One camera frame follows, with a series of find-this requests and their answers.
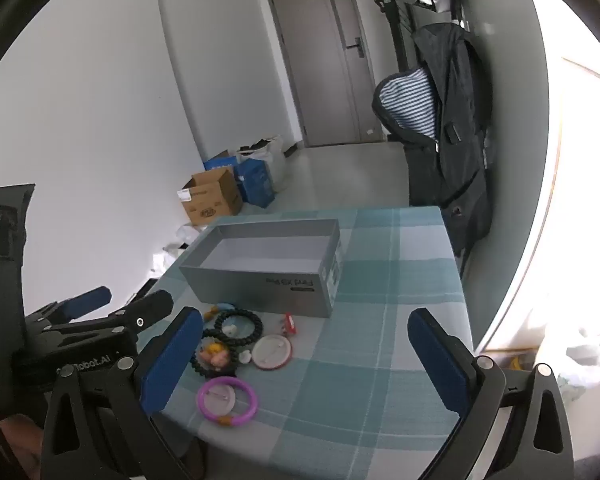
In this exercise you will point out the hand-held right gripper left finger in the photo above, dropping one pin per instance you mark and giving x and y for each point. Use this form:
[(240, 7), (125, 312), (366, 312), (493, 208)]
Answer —
[(172, 360)]

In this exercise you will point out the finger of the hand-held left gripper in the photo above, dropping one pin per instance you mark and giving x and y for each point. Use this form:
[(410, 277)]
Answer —
[(87, 301), (147, 309)]

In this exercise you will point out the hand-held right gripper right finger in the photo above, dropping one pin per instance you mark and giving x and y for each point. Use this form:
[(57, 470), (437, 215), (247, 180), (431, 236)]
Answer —
[(440, 360)]

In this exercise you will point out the small white charm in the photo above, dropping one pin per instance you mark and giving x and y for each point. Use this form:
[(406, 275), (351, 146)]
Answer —
[(229, 330)]

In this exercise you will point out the grey cardboard box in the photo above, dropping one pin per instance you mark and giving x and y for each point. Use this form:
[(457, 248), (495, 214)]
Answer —
[(260, 285)]

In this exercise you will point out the person's left hand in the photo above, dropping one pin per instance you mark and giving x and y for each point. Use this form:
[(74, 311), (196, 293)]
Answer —
[(19, 437)]

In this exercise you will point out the crumpled white plastic bag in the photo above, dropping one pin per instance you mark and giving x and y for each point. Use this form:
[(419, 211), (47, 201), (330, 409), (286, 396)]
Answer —
[(164, 261)]

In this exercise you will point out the small white earring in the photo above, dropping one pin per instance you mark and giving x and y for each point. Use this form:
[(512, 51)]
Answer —
[(245, 358)]

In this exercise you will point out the yellow object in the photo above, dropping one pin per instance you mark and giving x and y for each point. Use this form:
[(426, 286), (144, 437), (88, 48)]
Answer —
[(521, 361)]

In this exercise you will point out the large white plastic bag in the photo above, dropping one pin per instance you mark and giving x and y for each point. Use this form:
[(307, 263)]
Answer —
[(186, 234)]

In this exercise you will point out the teal checked tablecloth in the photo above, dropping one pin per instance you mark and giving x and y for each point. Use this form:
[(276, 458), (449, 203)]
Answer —
[(380, 285)]

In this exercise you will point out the small red clip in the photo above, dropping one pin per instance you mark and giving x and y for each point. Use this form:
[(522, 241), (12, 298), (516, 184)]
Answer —
[(290, 322)]

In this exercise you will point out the brown cardboard box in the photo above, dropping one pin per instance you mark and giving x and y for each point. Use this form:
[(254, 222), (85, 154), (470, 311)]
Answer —
[(215, 200)]

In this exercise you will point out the white plastic shopping bag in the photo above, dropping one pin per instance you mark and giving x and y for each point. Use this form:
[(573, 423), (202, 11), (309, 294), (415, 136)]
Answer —
[(580, 360)]

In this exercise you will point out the open blue box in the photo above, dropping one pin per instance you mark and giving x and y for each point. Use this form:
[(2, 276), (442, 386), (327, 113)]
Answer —
[(220, 162)]

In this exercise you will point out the blue carton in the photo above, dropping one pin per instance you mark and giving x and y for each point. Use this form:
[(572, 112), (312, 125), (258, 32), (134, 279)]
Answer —
[(256, 183)]

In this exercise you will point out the white woven bag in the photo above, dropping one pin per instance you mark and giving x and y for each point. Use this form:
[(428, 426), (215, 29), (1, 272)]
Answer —
[(277, 160)]

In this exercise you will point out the black jacket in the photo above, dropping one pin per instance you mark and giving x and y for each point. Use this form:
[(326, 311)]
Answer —
[(455, 160)]

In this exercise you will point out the striped shirt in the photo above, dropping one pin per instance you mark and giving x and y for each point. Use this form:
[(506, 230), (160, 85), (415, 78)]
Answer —
[(410, 102)]

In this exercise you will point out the grey door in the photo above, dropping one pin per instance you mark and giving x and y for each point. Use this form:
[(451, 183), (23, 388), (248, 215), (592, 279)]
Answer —
[(320, 60)]

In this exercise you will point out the black metal rack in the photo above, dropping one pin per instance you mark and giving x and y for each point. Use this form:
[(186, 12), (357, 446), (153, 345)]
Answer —
[(397, 35)]

